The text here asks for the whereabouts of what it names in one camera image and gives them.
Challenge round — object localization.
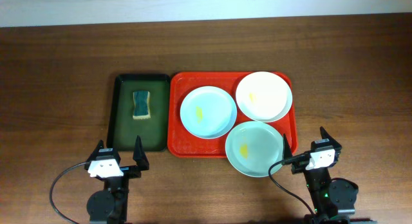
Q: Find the green and yellow sponge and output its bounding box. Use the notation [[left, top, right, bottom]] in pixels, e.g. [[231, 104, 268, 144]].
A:
[[133, 91, 151, 120]]

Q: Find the white plate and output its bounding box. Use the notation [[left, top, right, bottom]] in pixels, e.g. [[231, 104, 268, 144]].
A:
[[235, 71, 293, 122]]

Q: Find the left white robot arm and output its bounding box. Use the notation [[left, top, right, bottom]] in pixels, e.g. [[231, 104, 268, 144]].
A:
[[84, 136, 149, 224]]

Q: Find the light blue plate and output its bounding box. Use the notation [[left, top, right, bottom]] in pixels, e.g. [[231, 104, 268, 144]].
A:
[[180, 86, 237, 139]]

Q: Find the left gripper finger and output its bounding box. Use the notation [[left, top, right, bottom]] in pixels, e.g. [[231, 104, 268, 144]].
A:
[[133, 136, 149, 171], [86, 140, 104, 163]]

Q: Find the dark green plastic tray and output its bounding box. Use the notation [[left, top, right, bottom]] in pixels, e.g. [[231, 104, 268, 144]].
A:
[[106, 74, 171, 152]]

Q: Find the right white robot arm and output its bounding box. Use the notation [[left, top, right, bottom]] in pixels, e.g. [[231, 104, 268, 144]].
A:
[[281, 127, 359, 223]]

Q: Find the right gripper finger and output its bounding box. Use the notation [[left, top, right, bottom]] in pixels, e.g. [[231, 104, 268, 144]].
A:
[[283, 134, 292, 159], [320, 126, 342, 149]]

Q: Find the mint green plate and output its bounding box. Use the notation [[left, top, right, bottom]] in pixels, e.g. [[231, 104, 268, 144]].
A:
[[225, 121, 283, 178]]

